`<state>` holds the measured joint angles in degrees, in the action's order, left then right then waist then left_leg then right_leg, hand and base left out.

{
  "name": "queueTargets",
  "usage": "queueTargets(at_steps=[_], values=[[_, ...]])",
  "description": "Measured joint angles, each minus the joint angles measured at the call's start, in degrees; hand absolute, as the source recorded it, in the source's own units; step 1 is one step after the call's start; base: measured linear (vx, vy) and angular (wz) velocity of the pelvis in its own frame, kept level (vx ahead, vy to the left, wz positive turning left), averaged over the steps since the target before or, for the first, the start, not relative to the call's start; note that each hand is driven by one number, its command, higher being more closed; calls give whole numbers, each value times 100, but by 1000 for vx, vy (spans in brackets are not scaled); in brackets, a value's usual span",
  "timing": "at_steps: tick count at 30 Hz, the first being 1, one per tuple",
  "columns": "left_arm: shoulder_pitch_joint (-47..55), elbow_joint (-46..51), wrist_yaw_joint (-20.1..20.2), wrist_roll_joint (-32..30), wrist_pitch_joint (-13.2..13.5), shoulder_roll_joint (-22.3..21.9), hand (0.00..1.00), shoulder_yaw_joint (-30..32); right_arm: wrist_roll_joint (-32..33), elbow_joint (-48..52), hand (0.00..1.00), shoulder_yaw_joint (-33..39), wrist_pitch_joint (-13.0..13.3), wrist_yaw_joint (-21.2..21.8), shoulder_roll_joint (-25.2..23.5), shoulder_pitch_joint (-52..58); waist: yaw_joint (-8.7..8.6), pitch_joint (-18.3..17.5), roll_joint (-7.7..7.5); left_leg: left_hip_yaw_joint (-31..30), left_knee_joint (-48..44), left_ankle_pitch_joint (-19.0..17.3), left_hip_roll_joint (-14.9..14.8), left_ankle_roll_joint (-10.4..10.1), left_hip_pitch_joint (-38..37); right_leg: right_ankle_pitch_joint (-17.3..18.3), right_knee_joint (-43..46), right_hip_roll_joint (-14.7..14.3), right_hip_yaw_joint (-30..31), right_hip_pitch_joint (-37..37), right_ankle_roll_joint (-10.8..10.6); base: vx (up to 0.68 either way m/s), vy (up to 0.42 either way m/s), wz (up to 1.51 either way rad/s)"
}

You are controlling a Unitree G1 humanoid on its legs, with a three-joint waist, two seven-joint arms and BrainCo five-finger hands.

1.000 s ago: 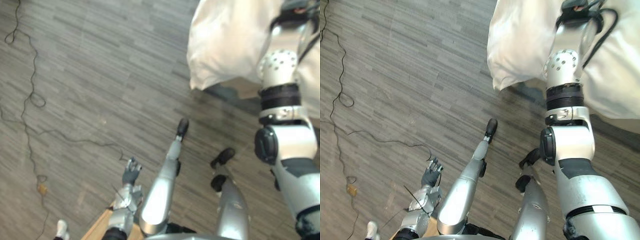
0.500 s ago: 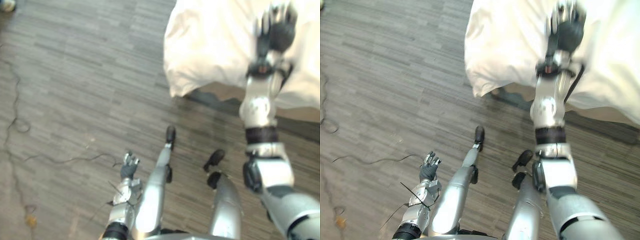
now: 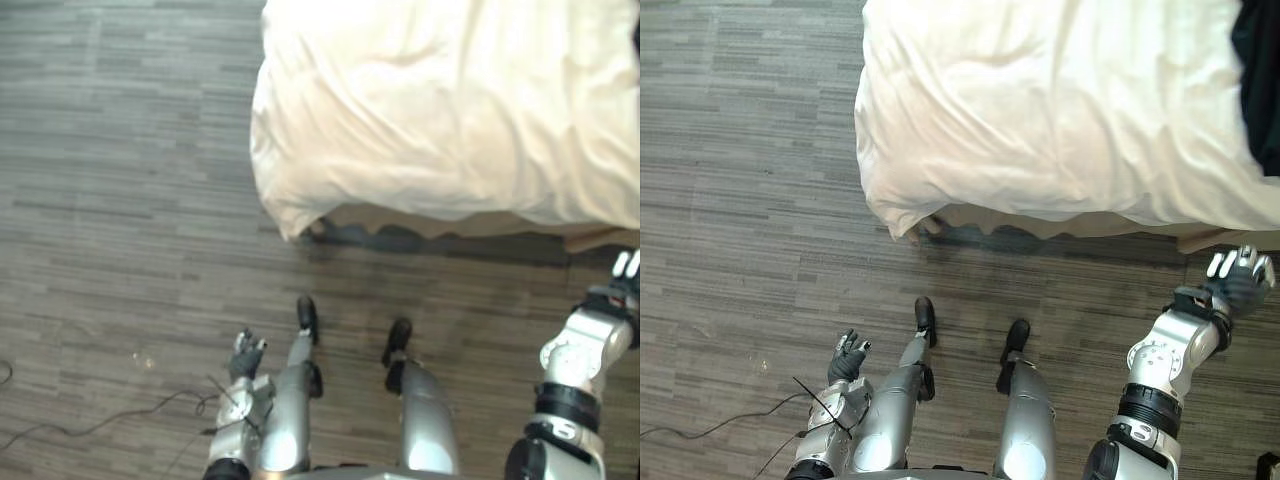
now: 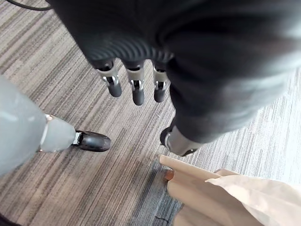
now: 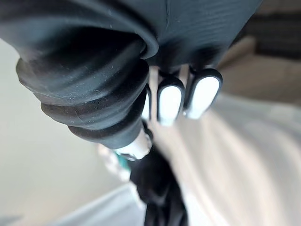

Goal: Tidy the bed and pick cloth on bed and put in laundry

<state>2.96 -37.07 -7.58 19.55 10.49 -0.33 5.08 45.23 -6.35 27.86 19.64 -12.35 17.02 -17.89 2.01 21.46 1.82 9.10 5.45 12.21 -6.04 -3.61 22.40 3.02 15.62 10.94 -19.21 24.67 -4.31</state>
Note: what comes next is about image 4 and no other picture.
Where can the silver robot leg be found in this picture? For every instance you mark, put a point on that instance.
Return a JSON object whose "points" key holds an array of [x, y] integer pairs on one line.
{"points": [[26, 131]]}

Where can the white bed sheet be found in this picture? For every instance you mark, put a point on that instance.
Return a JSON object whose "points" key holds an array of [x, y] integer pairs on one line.
{"points": [[263, 197]]}

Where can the brown wooden bed leg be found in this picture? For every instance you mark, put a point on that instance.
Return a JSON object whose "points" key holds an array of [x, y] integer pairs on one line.
{"points": [[168, 175]]}

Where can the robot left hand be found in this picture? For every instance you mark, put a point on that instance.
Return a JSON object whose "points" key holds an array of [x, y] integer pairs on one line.
{"points": [[188, 58]]}

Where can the beige bed skirt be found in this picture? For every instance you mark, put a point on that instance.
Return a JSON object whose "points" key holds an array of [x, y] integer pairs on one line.
{"points": [[200, 195]]}

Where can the dark robot foot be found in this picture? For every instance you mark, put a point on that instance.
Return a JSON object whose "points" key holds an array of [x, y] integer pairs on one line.
{"points": [[92, 140]]}

